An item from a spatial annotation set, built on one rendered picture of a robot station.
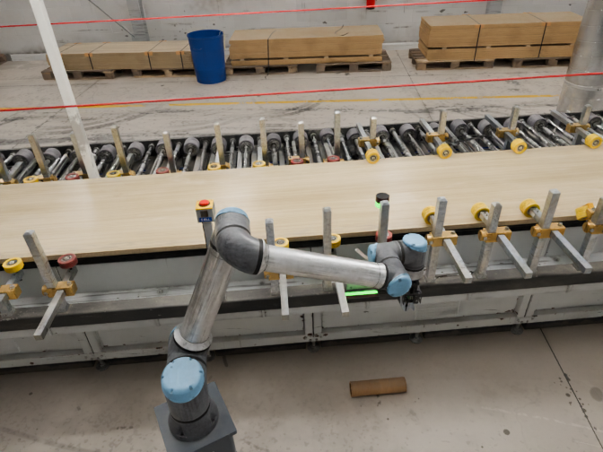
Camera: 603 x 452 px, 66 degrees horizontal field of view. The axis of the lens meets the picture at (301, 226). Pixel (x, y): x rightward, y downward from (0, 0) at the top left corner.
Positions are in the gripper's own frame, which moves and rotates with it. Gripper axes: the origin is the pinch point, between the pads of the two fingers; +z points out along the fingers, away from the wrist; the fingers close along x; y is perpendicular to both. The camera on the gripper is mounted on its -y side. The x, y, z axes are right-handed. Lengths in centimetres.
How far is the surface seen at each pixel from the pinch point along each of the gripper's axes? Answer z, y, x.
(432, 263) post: 0.8, -27.8, 20.1
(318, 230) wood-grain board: -7, -49, -31
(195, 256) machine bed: 3, -49, -93
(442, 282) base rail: 12.6, -26.5, 26.4
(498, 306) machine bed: 59, -53, 75
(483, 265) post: 4, -28, 45
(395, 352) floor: 83, -45, 13
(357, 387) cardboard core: 75, -17, -15
